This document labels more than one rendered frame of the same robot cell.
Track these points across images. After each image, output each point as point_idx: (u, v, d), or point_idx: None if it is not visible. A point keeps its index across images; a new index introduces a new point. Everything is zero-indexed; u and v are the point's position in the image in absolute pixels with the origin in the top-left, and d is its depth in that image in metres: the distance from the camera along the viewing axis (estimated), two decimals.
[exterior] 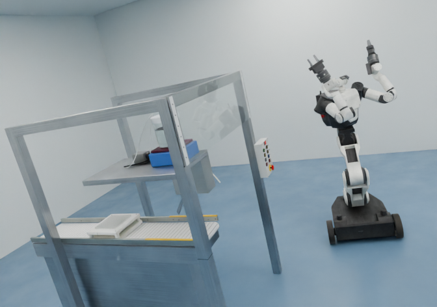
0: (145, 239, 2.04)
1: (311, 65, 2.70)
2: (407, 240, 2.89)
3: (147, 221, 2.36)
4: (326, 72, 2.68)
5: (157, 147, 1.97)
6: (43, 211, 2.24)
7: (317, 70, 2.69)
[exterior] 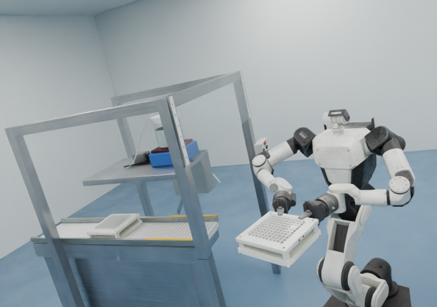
0: (145, 239, 2.04)
1: (277, 209, 1.59)
2: (407, 240, 2.89)
3: (147, 221, 2.36)
4: None
5: (157, 147, 1.97)
6: (43, 211, 2.24)
7: None
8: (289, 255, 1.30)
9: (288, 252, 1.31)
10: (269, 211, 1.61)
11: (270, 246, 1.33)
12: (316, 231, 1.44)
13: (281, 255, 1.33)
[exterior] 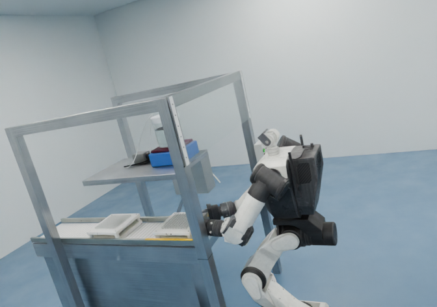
0: (145, 239, 2.04)
1: (205, 209, 2.09)
2: (407, 240, 2.89)
3: (147, 221, 2.36)
4: None
5: (157, 147, 1.97)
6: (43, 211, 2.24)
7: None
8: (157, 237, 2.02)
9: (158, 235, 2.02)
10: (207, 211, 2.13)
11: (159, 226, 2.08)
12: (188, 239, 1.94)
13: (162, 235, 2.06)
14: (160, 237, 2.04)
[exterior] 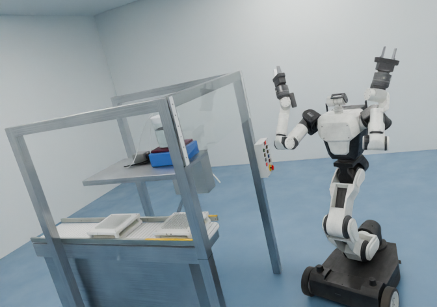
0: (145, 239, 2.04)
1: (274, 77, 2.41)
2: (407, 240, 2.89)
3: (147, 221, 2.36)
4: (278, 90, 2.33)
5: (157, 147, 1.97)
6: (43, 211, 2.24)
7: (275, 84, 2.39)
8: (157, 237, 2.02)
9: (158, 235, 2.02)
10: (207, 211, 2.13)
11: (159, 226, 2.08)
12: (188, 239, 1.94)
13: (162, 235, 2.06)
14: (160, 237, 2.04)
